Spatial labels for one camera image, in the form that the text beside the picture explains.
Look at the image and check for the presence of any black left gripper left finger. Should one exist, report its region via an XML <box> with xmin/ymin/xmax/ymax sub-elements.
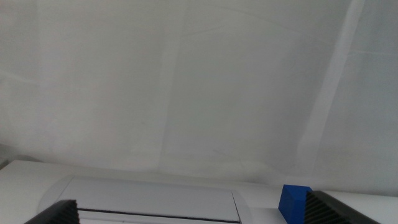
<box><xmin>24</xmin><ymin>199</ymin><xmax>80</xmax><ymax>224</ymax></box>

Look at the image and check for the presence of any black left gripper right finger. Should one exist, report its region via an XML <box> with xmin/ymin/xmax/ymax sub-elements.
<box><xmin>303</xmin><ymin>190</ymin><xmax>382</xmax><ymax>224</ymax></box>

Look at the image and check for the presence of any blue cube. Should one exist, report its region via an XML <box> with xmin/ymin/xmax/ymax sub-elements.
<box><xmin>278</xmin><ymin>184</ymin><xmax>313</xmax><ymax>224</ymax></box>

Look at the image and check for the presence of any white fabric backdrop curtain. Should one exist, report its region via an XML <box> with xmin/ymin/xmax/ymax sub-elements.
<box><xmin>0</xmin><ymin>0</ymin><xmax>398</xmax><ymax>197</ymax></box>

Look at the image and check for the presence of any grey table cable hatch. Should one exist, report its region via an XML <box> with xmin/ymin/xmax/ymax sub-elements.
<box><xmin>37</xmin><ymin>174</ymin><xmax>253</xmax><ymax>224</ymax></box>

